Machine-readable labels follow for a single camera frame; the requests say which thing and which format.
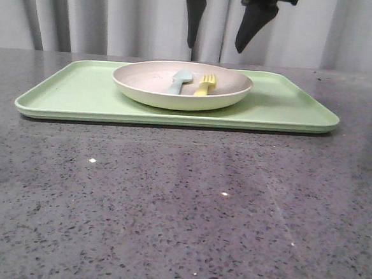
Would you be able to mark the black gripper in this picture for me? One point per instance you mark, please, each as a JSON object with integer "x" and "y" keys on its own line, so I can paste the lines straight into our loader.
{"x": 257, "y": 14}

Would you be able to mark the yellow plastic fork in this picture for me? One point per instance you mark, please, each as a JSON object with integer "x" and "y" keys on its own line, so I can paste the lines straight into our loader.
{"x": 207, "y": 82}

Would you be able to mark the light blue plastic spoon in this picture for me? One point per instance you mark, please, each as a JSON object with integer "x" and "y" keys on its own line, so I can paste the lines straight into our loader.
{"x": 180, "y": 78}

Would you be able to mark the cream round plate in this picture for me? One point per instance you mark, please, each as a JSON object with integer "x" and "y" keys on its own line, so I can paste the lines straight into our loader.
{"x": 147, "y": 82}

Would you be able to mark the light green plastic tray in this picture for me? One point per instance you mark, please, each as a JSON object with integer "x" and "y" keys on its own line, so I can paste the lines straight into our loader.
{"x": 85, "y": 91}

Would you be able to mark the grey curtain backdrop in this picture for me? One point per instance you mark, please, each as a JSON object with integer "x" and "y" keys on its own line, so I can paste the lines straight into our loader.
{"x": 320, "y": 34}

